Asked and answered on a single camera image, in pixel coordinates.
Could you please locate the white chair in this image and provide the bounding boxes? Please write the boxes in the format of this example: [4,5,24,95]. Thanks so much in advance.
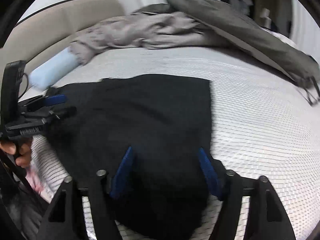
[260,7,273,28]

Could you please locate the beige padded headboard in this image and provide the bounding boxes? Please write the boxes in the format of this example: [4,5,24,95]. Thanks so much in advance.
[5,0,125,68]

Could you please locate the black cable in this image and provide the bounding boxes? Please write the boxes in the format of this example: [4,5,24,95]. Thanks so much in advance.
[18,73,32,99]

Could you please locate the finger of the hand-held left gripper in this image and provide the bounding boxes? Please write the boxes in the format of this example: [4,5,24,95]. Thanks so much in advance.
[19,94,67,112]
[25,106,77,124]

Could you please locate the dark grey blanket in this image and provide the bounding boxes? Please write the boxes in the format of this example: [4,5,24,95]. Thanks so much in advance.
[132,0,320,88]

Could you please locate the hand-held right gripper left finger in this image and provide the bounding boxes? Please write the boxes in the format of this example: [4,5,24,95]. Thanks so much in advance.
[37,146,135,240]

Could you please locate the white honeycomb mattress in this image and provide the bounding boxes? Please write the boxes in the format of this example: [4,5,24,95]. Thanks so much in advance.
[25,46,320,240]

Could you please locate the light grey duvet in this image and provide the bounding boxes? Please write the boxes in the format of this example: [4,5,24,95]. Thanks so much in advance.
[70,11,225,65]

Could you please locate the black pants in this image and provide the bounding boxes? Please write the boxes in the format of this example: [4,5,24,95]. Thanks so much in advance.
[49,74,213,240]

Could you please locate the light blue pillow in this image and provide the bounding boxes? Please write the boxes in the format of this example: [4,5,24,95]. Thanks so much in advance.
[29,48,79,90]

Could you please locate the person's left hand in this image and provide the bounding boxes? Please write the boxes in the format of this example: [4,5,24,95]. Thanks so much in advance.
[0,139,32,168]

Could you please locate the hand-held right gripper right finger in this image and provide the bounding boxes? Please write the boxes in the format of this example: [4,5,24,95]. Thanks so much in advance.
[198,147,297,240]

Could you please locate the pink patterned cloth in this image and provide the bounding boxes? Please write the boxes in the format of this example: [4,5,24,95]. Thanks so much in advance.
[25,160,54,200]

